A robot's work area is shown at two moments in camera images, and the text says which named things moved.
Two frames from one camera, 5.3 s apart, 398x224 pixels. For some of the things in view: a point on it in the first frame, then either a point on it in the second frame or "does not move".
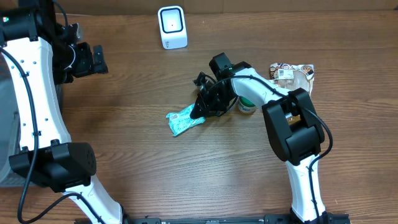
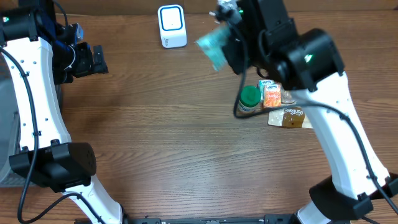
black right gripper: x=204 y=101 -> x=236 y=54
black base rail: x=275 y=218 does not move
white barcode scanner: x=173 y=27 does not move
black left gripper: x=95 y=59 does not move
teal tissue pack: x=181 y=121 -> x=212 y=43
